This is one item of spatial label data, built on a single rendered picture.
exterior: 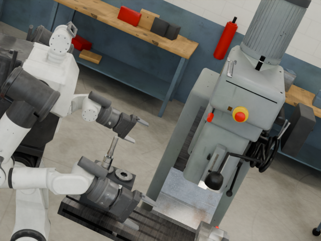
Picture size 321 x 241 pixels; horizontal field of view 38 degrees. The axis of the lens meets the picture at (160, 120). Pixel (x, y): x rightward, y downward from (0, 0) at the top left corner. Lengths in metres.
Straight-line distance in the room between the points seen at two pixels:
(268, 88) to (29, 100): 0.88
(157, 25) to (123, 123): 3.93
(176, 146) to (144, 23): 3.49
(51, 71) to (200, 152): 0.81
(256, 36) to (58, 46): 0.95
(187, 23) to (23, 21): 2.37
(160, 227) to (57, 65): 1.15
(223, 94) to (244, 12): 4.43
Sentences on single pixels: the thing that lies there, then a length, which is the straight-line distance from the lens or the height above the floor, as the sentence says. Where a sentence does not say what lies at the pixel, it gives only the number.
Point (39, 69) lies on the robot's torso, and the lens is 1.52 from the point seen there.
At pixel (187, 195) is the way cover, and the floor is 1.00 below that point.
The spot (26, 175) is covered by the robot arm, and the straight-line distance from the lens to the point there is 1.51.
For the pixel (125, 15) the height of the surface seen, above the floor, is 0.96.
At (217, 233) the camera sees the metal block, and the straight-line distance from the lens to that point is 2.32.
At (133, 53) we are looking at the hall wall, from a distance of 6.53.
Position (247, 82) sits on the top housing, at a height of 1.88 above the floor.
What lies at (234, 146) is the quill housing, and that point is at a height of 1.57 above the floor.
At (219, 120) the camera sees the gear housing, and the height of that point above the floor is 1.66.
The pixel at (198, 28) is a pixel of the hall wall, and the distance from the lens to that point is 6.27.
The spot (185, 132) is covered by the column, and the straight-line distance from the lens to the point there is 2.52.
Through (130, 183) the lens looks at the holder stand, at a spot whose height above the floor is 1.13.
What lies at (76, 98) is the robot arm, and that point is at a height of 1.52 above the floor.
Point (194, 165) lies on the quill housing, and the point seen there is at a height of 1.40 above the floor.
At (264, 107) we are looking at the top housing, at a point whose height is 1.82.
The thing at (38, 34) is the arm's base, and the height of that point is 1.78.
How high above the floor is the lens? 2.36
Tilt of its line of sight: 24 degrees down
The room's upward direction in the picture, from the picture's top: 23 degrees clockwise
